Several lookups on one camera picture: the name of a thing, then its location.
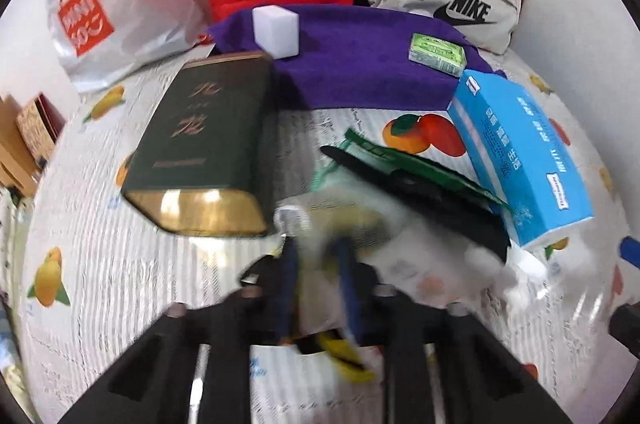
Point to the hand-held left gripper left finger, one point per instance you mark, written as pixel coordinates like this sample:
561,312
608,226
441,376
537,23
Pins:
289,294

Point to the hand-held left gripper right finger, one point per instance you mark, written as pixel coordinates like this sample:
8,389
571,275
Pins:
350,299

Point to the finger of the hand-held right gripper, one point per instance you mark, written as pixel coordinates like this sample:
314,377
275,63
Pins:
631,251
627,329

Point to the green plastic packet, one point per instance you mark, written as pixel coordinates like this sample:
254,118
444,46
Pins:
400,157

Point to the blue tissue pack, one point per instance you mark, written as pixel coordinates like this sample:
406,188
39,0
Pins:
520,144

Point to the dark green tin box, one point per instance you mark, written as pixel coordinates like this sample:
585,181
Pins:
200,139

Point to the purple towel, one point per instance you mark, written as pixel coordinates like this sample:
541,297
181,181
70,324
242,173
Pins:
360,69

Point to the small green packet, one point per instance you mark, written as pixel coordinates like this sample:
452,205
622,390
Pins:
436,54

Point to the white foam block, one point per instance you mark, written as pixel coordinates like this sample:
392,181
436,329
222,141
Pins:
275,32

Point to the small patterned card box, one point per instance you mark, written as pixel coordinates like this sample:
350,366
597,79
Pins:
40,129

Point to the white plastic shopping bag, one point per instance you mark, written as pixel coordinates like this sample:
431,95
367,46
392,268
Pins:
140,4

